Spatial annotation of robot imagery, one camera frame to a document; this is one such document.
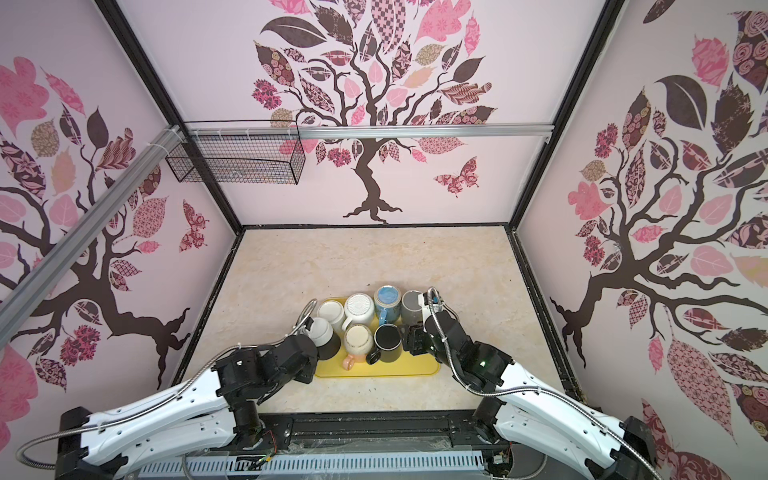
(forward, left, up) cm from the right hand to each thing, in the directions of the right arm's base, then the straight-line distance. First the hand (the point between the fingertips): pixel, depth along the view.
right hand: (406, 323), depth 75 cm
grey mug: (+7, -2, -5) cm, 9 cm away
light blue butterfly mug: (+9, +5, -6) cm, 12 cm away
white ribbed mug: (+9, +14, -9) cm, 18 cm away
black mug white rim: (-2, +5, -8) cm, 9 cm away
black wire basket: (+53, +52, +18) cm, 76 cm away
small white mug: (+8, +22, -9) cm, 25 cm away
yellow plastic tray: (-5, -1, -17) cm, 17 cm away
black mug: (-4, +20, -3) cm, 21 cm away
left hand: (-7, +25, -6) cm, 27 cm away
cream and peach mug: (-2, +13, -7) cm, 15 cm away
